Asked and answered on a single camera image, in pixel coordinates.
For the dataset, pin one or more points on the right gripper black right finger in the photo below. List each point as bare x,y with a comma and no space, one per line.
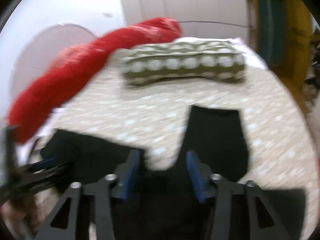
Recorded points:
263,220

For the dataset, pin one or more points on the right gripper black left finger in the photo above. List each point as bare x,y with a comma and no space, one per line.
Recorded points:
70,218

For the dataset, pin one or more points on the black pants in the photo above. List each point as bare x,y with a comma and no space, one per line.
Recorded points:
162,204

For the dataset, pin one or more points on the person left hand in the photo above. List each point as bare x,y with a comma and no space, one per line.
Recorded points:
19,217

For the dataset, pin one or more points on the white bed sheet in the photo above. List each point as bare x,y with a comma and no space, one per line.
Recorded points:
142,96

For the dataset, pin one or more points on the beige quilted bedspread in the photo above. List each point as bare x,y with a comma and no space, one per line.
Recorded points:
244,131

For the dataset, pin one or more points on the olive hedgehog print pillow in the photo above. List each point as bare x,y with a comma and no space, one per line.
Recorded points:
215,59

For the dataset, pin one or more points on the red long bolster quilt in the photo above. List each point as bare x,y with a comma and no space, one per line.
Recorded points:
75,67

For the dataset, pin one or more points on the pink round headboard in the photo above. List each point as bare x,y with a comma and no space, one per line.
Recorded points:
37,54

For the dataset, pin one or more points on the yellow wooden door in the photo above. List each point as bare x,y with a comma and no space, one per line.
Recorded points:
284,36

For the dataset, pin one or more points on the white wardrobe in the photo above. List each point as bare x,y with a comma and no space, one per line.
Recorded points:
197,18

